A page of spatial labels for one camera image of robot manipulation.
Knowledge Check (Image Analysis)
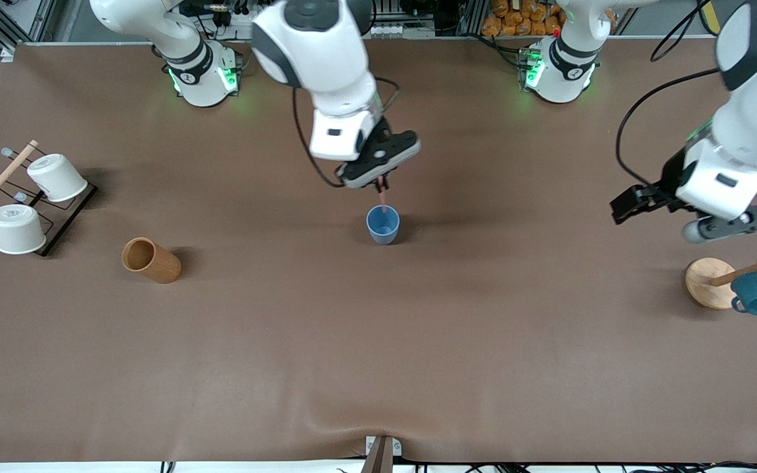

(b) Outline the black wire cup rack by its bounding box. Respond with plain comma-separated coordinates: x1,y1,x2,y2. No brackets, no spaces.
0,148,99,258

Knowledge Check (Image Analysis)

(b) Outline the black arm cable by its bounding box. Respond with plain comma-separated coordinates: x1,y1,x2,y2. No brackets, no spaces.
292,78,400,189
616,0,724,192

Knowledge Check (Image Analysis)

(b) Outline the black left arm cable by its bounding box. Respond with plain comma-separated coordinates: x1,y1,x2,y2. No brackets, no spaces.
616,0,724,192

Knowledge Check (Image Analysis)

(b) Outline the wooden mug tree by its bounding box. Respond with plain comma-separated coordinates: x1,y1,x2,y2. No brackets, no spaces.
684,235,757,311

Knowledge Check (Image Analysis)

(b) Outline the white power strip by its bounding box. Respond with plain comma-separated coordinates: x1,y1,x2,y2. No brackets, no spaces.
181,0,258,40

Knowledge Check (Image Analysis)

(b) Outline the blue plastic cup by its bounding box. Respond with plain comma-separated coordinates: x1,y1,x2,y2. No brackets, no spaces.
366,204,401,246

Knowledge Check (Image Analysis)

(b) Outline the wooden cylinder cup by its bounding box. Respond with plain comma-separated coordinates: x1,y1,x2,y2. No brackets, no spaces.
121,236,183,284

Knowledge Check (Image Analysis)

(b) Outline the white cup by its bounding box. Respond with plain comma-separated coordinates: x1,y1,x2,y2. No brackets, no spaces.
0,204,47,256
26,153,89,203

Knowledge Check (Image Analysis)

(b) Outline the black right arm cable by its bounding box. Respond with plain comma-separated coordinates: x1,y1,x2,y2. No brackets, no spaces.
292,78,400,189

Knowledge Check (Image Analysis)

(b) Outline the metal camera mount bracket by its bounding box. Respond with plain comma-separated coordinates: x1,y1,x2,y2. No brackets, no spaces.
360,435,403,473

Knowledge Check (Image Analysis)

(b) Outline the orange bread pile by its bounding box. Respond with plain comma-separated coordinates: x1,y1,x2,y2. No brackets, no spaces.
482,0,566,37

